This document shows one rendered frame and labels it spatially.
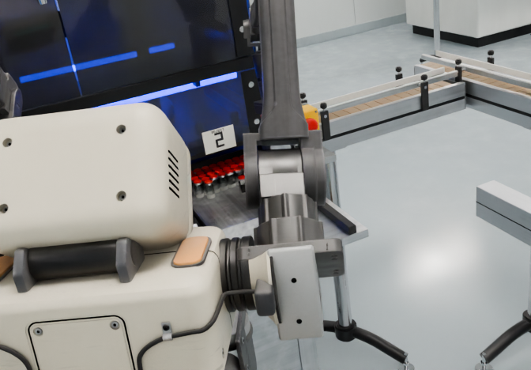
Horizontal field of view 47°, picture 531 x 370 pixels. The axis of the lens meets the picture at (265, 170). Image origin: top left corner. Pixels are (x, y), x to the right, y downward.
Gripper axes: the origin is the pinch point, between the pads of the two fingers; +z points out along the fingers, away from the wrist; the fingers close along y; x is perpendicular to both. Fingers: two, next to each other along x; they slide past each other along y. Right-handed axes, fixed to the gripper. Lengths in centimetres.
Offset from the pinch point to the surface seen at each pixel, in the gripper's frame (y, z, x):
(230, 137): 25.9, 1.2, 3.4
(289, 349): 39, 74, -4
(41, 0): 14, -39, 40
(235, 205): 17.9, 16.5, 8.6
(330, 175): 45, 26, -32
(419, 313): 64, 98, -68
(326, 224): -3.8, 20.7, -4.5
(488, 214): 37, 55, -85
